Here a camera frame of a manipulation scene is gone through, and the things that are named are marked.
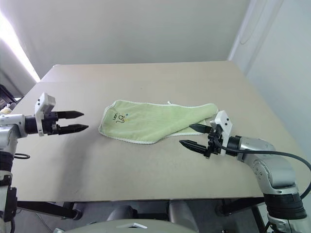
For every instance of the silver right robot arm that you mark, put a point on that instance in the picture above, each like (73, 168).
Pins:
(267, 157)

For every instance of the light green terry towel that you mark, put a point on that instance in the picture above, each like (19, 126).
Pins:
(150, 119)

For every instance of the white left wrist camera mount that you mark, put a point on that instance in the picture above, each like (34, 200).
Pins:
(45, 100)

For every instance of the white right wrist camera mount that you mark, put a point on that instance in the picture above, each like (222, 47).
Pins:
(224, 121)

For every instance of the black table frame strut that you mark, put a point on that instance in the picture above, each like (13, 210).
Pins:
(43, 208)
(243, 206)

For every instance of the grey rounded robot torso shell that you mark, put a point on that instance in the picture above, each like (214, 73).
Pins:
(109, 227)

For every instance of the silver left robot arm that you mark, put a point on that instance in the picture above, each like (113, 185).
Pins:
(12, 123)

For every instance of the grey rounded robot part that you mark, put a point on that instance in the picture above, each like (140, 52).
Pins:
(121, 213)
(179, 211)

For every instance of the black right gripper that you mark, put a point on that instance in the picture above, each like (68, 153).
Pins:
(213, 145)

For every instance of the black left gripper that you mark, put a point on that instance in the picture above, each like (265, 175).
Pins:
(52, 127)

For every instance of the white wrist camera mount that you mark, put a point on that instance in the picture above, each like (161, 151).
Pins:
(224, 121)
(45, 100)

